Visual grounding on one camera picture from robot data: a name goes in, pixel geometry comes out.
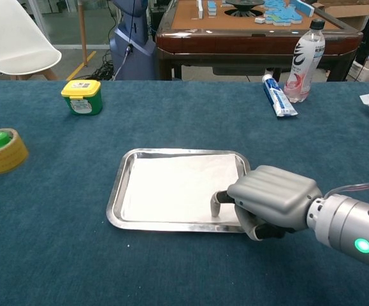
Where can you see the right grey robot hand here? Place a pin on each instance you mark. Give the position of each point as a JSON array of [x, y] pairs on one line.
[[273, 197]]

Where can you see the white paper sheet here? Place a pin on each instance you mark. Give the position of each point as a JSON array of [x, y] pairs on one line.
[[171, 188]]

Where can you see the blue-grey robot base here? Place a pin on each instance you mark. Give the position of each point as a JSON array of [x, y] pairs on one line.
[[134, 60]]

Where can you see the blue white toothpaste tube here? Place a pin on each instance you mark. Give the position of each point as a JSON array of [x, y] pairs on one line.
[[279, 99]]

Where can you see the clear bottle with pink drink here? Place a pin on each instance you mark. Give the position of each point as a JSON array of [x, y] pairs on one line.
[[305, 54]]

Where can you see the silver metal tray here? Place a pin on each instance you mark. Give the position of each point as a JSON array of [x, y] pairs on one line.
[[115, 210]]

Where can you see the brown mahjong table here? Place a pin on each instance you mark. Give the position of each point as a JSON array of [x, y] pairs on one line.
[[235, 39]]

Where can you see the single white mahjong tile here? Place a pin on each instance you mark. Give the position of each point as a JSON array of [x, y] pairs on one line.
[[260, 20]]

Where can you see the blue mahjong tile pile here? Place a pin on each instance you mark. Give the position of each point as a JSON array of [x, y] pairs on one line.
[[279, 14]]

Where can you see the black mahjong table centre dome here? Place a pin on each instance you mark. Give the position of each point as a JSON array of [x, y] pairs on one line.
[[243, 9]]

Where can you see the long blue mahjong tile row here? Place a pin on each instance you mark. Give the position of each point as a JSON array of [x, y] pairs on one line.
[[303, 7]]

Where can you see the standing mahjong tile group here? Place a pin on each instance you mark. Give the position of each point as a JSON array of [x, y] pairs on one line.
[[211, 8]]

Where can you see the green jar with yellow lid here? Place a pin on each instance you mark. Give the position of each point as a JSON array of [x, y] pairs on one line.
[[82, 103]]

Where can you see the blue felt table cover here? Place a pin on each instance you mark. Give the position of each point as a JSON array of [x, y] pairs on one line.
[[44, 223]]

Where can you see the wooden pole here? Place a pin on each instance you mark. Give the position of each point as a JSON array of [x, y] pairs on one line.
[[83, 32]]

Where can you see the yellow tape roll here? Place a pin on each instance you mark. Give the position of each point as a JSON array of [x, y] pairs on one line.
[[2, 162]]

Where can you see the green bottle cap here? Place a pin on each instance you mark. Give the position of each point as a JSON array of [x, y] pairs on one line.
[[1, 138]]

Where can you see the white chair with wooden legs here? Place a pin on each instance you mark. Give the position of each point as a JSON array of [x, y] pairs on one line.
[[12, 41]]

